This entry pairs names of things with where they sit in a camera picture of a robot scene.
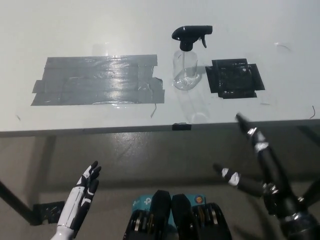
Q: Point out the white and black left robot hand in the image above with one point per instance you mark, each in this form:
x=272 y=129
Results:
x=80 y=197

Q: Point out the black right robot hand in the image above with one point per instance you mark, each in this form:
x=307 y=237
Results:
x=271 y=172

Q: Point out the black trigger spray lid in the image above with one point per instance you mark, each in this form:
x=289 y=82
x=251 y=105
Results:
x=186 y=33

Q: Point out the clear plastic spray bottle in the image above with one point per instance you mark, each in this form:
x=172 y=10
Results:
x=186 y=72

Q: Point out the black table leg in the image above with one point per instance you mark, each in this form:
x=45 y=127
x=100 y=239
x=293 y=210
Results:
x=15 y=200
x=311 y=188

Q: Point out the teal router box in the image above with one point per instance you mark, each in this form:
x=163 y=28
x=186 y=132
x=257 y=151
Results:
x=142 y=203

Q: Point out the thin grey tape strand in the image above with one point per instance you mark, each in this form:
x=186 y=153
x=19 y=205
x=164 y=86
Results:
x=153 y=111

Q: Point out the grey duct tape patch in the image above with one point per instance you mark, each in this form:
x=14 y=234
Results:
x=97 y=80

